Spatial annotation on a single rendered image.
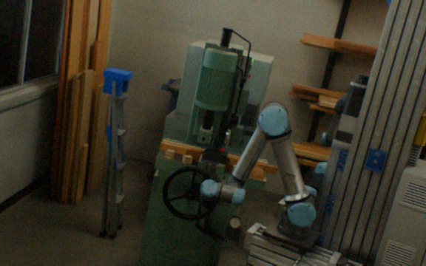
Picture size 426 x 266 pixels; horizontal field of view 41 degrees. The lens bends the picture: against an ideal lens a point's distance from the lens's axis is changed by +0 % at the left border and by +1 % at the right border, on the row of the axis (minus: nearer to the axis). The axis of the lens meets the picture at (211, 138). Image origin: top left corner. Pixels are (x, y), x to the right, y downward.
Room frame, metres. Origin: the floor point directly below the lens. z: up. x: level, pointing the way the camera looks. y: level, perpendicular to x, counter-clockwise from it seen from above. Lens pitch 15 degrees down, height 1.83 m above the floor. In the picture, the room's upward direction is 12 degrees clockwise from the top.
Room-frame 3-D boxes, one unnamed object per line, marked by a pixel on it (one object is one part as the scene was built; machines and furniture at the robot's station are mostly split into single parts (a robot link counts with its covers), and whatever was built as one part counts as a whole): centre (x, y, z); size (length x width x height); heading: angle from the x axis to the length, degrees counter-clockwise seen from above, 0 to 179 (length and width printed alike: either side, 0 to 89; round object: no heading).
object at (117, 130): (3.69, 0.65, 0.58); 0.27 x 0.25 x 1.16; 86
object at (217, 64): (2.99, 0.04, 1.35); 0.18 x 0.18 x 0.31
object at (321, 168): (2.88, -0.64, 0.98); 0.13 x 0.12 x 0.14; 83
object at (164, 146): (2.99, -0.06, 0.92); 0.67 x 0.02 x 0.04; 89
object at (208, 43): (3.28, 0.03, 1.16); 0.22 x 0.22 x 0.72; 89
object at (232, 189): (2.33, -0.14, 0.97); 0.11 x 0.11 x 0.08; 85
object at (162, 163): (2.88, -0.03, 0.87); 0.61 x 0.30 x 0.06; 89
